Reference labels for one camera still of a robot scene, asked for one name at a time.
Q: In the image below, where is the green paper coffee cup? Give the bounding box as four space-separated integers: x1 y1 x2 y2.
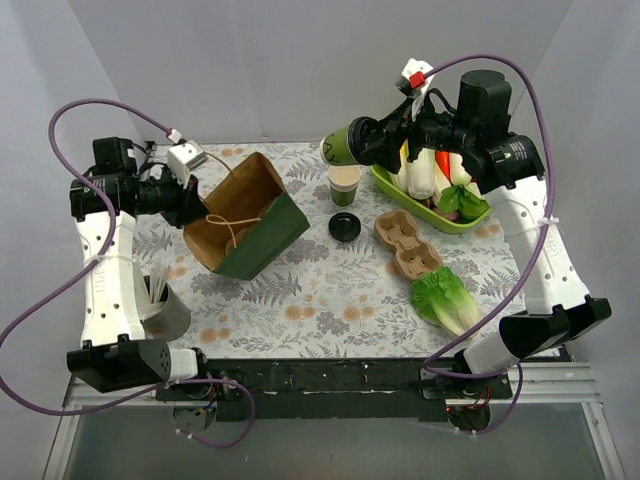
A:
320 121 360 167

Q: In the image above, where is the green brown paper bag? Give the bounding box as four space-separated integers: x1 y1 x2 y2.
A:
183 152 309 281

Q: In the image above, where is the grey straw holder cup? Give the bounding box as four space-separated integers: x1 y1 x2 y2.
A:
142 284 191 341

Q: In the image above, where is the brown pulp cup carrier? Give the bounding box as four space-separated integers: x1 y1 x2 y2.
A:
225 227 254 256

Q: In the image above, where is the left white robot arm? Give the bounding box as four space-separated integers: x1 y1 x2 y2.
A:
67 137 213 400

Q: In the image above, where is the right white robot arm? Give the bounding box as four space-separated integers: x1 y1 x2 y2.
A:
358 70 612 398

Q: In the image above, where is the green plastic vegetable basket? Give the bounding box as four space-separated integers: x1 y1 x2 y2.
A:
370 166 491 234

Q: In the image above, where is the red orange pepper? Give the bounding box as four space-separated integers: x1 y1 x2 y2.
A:
435 151 450 179

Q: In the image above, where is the tall green napa cabbage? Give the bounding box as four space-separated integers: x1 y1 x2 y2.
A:
399 143 436 200

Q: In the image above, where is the white radish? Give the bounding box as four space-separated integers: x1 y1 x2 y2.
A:
449 153 472 186

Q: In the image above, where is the dark green leafy vegetable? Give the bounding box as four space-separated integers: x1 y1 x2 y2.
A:
437 182 490 220

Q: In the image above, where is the floral patterned table mat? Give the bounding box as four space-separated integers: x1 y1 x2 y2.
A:
99 139 561 360

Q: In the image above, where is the green lettuce on mat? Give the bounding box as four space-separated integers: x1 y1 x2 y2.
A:
411 266 482 338

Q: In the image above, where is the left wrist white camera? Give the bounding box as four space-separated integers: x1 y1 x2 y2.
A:
167 141 207 189

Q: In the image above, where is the wrist white camera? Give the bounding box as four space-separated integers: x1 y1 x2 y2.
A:
395 58 434 121
167 141 207 189

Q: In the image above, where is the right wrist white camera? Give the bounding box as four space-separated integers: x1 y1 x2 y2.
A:
395 58 434 121

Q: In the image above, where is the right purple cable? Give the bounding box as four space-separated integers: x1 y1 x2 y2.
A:
409 53 557 435

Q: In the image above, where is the purple cable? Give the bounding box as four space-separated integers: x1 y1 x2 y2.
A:
409 53 557 435
0 98 256 449

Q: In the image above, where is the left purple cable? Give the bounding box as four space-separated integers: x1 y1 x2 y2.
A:
0 98 256 449

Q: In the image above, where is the aluminium frame rail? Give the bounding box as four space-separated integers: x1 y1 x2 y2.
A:
63 362 601 410

